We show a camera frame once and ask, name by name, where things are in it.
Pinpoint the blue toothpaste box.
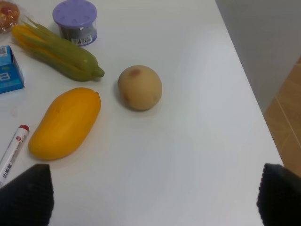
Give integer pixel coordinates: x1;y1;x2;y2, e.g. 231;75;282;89
0;45;24;94

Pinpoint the yellow mango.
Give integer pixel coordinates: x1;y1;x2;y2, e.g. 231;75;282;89
28;88;101;161

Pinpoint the red and white marker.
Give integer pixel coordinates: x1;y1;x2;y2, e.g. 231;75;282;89
0;125;29;188

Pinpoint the brown potato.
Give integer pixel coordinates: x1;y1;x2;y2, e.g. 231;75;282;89
118;65;163;111

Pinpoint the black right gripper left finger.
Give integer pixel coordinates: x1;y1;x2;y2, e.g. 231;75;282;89
0;164;55;226

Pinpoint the packaged bread bun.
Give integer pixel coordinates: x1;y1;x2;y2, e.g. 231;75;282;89
0;0;20;33

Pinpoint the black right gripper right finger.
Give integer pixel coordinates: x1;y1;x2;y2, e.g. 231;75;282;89
256;163;301;226

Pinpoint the purple lidded jar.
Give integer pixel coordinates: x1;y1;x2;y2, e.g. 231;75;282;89
52;0;97;46

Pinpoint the green and yellow corn cob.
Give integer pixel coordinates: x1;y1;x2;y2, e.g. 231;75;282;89
11;20;105;81

